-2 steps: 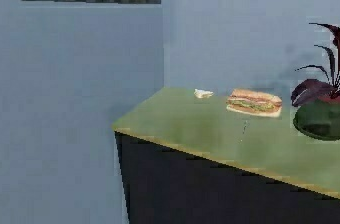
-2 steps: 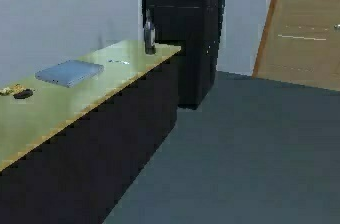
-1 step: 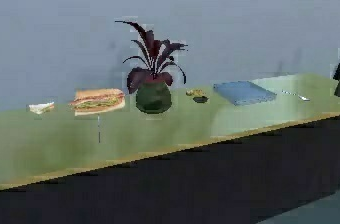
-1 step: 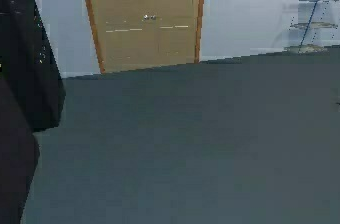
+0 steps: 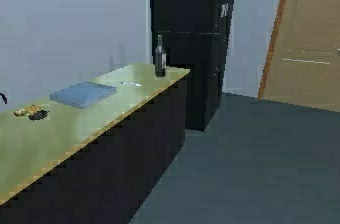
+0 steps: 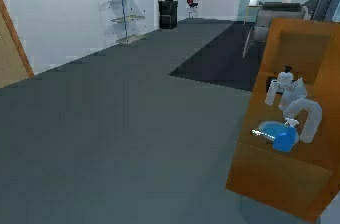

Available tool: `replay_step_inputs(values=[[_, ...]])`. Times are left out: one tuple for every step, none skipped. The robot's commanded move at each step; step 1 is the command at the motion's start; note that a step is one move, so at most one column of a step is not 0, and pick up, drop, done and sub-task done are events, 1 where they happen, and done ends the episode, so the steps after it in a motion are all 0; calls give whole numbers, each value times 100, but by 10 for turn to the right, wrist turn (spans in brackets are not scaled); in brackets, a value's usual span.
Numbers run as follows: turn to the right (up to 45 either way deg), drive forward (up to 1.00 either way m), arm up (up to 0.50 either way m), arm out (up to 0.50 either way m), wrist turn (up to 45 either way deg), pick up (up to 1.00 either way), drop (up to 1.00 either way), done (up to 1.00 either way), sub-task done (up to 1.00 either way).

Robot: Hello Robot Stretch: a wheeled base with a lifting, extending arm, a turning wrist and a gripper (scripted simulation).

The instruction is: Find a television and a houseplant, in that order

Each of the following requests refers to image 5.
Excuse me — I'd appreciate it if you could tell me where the black counter with yellow top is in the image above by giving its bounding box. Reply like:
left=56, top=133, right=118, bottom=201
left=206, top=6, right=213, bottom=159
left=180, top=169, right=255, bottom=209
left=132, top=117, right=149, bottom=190
left=0, top=62, right=191, bottom=224

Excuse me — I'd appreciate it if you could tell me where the dark wine bottle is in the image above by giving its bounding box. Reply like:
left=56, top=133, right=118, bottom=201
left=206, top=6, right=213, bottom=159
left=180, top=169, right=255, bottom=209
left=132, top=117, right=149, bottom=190
left=154, top=34, right=168, bottom=78

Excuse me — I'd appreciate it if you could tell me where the wooden room door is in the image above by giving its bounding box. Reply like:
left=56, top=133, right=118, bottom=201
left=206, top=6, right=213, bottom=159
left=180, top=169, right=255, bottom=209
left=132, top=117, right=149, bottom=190
left=257, top=0, right=340, bottom=117

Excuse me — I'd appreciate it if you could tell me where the black fridge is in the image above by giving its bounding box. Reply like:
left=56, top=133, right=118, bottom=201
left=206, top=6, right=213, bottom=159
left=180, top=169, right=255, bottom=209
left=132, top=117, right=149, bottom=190
left=150, top=0, right=235, bottom=132

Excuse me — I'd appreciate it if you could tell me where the silver pen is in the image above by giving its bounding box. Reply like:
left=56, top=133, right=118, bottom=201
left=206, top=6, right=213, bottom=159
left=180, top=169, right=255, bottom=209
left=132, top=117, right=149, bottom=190
left=120, top=81, right=143, bottom=88

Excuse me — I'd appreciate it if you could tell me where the blue closed laptop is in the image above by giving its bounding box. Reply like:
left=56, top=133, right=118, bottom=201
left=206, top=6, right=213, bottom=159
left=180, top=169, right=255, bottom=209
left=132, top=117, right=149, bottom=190
left=48, top=81, right=118, bottom=109

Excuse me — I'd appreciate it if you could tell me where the yellow and black key set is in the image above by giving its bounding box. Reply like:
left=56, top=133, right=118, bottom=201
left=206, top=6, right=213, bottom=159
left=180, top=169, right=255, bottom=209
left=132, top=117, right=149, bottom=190
left=13, top=104, right=50, bottom=122

